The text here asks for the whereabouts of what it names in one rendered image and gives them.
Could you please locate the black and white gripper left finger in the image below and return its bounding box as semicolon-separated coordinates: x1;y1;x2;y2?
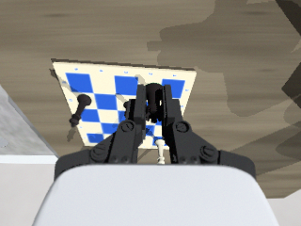
54;84;147;180

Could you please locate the blue and cream chessboard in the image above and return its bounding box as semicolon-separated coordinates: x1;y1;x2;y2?
53;62;197;149

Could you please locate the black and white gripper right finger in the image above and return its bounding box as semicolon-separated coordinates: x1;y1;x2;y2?
161;84;257;182

